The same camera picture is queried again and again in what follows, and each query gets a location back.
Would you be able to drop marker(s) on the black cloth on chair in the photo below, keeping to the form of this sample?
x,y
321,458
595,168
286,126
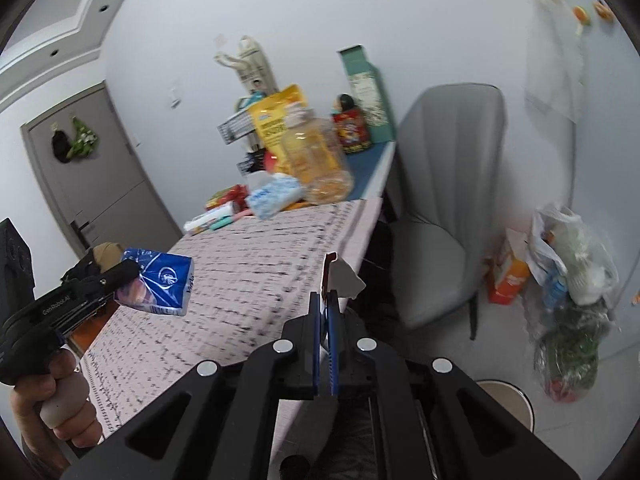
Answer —
x,y
80,267

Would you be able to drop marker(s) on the green patterned cloth bag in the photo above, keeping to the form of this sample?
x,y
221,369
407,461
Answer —
x,y
82,141

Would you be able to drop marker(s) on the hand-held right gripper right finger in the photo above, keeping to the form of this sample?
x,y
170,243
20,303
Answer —
x,y
334,355

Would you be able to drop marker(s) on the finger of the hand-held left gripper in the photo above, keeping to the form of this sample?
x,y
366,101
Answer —
x,y
85,319
112,272

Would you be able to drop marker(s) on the white printed roll pack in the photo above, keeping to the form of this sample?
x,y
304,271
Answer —
x,y
207,220

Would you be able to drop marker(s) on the grey door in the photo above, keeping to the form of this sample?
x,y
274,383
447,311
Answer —
x,y
100,185

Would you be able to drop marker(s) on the clear plastic wall sheet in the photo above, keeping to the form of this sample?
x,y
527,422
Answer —
x,y
555,60

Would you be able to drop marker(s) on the tall green box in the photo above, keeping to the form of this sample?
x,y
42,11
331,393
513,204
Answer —
x,y
370,90

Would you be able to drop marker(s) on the clear plastic bag of waste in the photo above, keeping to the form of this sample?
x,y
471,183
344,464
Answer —
x,y
575,280

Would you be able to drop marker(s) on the clear plastic jar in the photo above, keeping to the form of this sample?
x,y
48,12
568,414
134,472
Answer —
x,y
315,160

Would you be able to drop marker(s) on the brown paper bag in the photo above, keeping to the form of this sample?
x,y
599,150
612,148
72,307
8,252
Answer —
x,y
107,252

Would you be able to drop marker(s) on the red printed can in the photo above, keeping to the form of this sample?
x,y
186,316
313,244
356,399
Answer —
x,y
352,127

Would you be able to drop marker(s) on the person's left forearm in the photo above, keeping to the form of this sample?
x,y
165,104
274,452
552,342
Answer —
x,y
35,452

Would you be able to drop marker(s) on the pink pen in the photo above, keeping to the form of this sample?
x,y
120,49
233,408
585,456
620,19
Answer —
x,y
244,213

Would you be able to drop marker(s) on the grey chair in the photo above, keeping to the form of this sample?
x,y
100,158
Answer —
x,y
445,185

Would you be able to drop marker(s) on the blue tissue packet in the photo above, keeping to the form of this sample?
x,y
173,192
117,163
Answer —
x,y
160,280

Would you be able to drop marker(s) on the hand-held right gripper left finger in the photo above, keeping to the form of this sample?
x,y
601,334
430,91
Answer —
x,y
315,355

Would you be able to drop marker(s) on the orange magnet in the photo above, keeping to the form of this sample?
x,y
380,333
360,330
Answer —
x,y
602,10
581,15

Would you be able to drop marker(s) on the white waste bin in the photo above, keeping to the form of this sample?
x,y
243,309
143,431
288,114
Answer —
x,y
505,402

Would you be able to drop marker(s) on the person's left hand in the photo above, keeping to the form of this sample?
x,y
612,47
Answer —
x,y
75,420

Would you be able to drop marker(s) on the teal pen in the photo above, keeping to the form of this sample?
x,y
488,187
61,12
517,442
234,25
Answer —
x,y
222,223

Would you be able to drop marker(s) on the blue white soft tissue pack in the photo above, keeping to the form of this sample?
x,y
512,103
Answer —
x,y
275,195

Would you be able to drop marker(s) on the black cloth on door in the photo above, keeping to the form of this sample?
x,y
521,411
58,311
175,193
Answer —
x,y
61,146

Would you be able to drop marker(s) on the red and white wrapper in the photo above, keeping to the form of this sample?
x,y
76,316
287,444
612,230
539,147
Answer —
x,y
345,277

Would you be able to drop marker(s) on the yellow snack bag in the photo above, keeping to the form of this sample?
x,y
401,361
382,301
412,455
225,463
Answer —
x,y
272,125

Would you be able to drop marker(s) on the orange carton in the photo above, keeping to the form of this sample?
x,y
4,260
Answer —
x,y
510,275

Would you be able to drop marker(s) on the red snack packets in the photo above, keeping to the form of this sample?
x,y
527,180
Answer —
x,y
227,196

